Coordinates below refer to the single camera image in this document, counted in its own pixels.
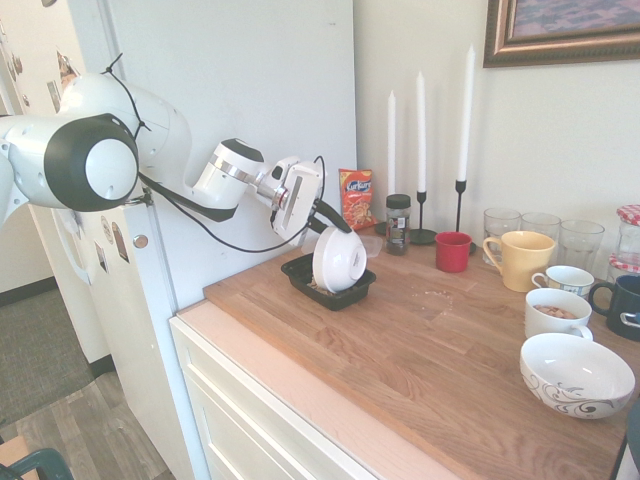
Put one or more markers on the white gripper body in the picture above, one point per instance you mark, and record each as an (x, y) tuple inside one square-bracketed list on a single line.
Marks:
[(297, 200)]

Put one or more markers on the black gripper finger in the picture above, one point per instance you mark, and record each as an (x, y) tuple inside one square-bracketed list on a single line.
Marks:
[(332, 212), (315, 222)]

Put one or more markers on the plain white bowl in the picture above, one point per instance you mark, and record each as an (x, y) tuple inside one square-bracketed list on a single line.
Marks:
[(340, 260)]

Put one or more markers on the pile of cereal pieces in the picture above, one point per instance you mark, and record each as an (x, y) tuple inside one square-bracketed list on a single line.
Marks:
[(317, 287)]

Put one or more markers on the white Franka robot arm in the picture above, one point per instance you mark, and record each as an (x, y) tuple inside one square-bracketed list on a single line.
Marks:
[(165, 130)]

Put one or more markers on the brown cereal pieces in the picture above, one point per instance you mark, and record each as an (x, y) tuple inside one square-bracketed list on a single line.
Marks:
[(555, 311)]

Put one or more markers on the orange snack bag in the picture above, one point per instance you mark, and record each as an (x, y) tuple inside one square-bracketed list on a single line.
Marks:
[(357, 200)]

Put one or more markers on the black candle holder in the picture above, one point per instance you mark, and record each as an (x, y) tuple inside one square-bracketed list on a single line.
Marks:
[(380, 228), (460, 210), (421, 236)]

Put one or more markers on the clear plastic container lid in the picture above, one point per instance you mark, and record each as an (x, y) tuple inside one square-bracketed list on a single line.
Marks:
[(374, 246)]

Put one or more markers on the spice jar with black lid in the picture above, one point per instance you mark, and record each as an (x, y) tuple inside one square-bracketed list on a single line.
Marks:
[(398, 225)]

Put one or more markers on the black plastic food container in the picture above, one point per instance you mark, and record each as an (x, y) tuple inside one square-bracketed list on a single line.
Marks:
[(350, 298)]

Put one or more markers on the short white taper candle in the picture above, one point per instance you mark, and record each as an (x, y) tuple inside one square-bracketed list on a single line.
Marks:
[(392, 145)]

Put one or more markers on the medium white taper candle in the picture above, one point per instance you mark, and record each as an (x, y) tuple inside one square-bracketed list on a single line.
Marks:
[(421, 130)]

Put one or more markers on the red mug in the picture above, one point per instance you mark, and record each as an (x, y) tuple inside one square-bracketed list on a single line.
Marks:
[(450, 255)]

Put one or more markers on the round silver fridge knob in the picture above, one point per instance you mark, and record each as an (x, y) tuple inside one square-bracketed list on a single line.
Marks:
[(141, 241)]

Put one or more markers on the tall white taper candle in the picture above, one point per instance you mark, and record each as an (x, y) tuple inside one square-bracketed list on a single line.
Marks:
[(466, 115)]

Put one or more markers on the clear drinking glass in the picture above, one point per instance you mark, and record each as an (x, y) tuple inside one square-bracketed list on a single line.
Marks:
[(500, 222), (582, 245), (540, 225)]

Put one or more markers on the brown rectangular fridge magnet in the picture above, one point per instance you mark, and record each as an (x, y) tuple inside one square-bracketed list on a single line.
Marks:
[(120, 242)]

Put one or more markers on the round fridge magnet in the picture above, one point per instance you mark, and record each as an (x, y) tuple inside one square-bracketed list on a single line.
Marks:
[(105, 229)]

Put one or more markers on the yellow mug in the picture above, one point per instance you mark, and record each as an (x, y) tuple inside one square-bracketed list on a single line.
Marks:
[(525, 265)]

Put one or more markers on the dark rectangular fridge magnet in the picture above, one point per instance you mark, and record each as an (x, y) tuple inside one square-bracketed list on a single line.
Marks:
[(101, 257)]

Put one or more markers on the large white cup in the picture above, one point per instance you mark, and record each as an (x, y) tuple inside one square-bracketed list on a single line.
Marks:
[(550, 327)]

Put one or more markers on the small white mug blue trim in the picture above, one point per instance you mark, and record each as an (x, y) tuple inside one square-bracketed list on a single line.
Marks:
[(570, 285)]

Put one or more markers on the dark blue mug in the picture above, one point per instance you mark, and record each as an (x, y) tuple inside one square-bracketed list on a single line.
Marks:
[(615, 300)]

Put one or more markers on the short glass jar checked lid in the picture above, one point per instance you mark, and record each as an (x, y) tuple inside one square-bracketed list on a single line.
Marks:
[(625, 264)]

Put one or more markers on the tall glass jar checked lid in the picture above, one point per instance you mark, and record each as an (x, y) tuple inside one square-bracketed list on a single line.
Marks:
[(629, 235)]

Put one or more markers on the white bowl with swirl pattern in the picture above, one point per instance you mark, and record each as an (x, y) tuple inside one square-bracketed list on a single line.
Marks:
[(575, 400)]

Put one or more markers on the dark green C-clamp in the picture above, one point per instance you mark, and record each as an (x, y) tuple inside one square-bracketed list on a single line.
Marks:
[(45, 457)]

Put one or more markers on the robot mounting table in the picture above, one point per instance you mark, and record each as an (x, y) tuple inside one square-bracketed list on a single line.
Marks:
[(12, 450)]

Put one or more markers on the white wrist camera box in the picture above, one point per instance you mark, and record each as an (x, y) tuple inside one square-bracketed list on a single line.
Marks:
[(286, 169)]

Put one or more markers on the framed wall picture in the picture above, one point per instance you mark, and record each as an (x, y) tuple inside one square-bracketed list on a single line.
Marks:
[(575, 25)]

